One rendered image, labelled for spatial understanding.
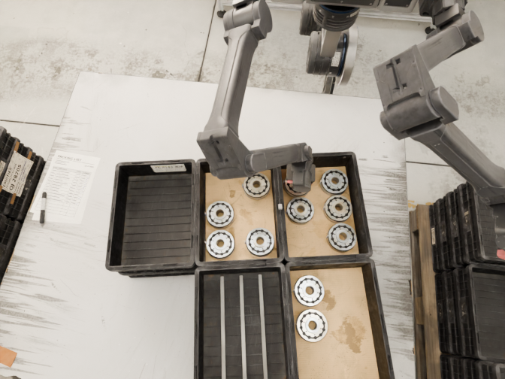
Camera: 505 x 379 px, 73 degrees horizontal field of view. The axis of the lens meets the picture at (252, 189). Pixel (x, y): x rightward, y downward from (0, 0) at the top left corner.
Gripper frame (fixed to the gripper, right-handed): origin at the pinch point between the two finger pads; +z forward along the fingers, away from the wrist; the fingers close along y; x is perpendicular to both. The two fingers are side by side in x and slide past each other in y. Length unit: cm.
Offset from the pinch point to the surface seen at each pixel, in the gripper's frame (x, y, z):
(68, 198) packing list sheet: -7, -97, 16
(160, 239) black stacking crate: -25, -50, 4
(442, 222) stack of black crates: 5, 84, 59
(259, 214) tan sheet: -13.0, -14.0, 3.9
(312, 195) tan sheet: -3.7, 6.2, 4.1
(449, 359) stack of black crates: -62, 80, 61
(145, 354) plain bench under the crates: -65, -53, 16
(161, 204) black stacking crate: -11, -52, 4
